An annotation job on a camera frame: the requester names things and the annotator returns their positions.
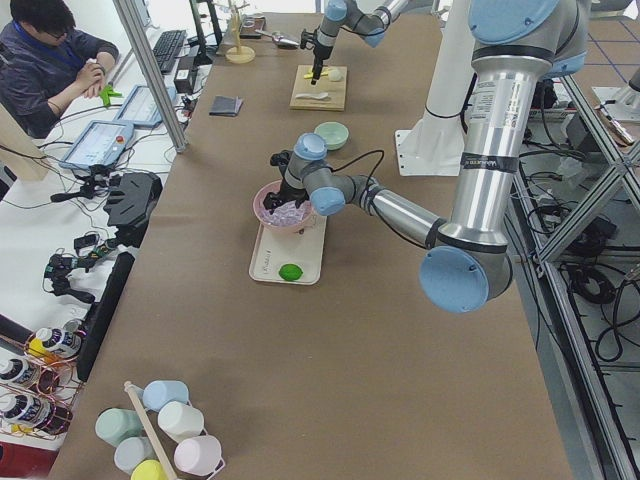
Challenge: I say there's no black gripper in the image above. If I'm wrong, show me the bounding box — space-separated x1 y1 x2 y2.
263 172 308 212
311 45 328 84

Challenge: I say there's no pink bowl of ice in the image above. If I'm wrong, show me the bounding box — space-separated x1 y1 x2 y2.
253 180 315 234

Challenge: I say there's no white ceramic spoon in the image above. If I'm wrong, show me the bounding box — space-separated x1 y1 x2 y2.
294 92 330 101

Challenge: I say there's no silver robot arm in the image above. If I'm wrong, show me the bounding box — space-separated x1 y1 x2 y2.
300 0 453 85
264 0 591 313

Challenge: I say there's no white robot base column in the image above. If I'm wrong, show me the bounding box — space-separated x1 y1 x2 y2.
396 0 475 176

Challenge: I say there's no metal ice scoop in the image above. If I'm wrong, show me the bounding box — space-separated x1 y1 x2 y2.
257 29 300 49

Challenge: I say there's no mint green bowl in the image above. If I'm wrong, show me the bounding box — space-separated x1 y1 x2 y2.
314 121 350 151

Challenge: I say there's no yellow plastic knife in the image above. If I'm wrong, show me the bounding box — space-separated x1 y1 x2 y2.
303 70 330 80

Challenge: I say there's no bamboo cutting board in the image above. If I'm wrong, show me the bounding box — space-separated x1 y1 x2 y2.
289 64 348 111

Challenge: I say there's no cream serving tray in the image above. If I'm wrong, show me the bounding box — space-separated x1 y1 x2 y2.
248 214 327 285

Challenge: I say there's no green lime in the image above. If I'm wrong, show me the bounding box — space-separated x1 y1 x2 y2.
278 263 304 282

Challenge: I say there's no wooden mug tree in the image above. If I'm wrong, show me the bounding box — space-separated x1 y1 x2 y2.
225 0 255 64

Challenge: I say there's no grey folded cloth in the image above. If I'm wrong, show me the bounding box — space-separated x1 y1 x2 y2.
209 95 244 117

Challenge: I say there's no black keyboard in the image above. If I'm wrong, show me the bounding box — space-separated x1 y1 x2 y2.
152 30 186 75

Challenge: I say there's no blue teach pendant far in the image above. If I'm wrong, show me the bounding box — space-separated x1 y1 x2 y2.
114 84 162 129

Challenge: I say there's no blue teach pendant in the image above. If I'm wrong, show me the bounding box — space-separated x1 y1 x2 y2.
114 84 162 129
59 120 134 170

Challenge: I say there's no blue teach pendant near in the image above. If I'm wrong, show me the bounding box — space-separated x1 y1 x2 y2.
59 120 134 170

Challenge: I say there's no black monitor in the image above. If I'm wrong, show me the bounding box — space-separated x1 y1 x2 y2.
76 252 135 382

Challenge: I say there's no pastel cup rack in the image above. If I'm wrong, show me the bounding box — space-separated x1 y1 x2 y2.
94 380 226 479

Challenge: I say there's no seated person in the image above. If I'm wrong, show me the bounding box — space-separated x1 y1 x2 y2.
1 0 119 139

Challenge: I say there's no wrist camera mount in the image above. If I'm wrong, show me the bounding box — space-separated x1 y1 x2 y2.
270 150 292 169
300 29 317 50

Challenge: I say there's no aluminium frame post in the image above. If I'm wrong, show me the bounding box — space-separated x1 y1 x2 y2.
113 0 187 153

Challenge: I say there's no copper wire bottle rack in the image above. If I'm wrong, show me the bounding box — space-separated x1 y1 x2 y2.
1 327 83 441

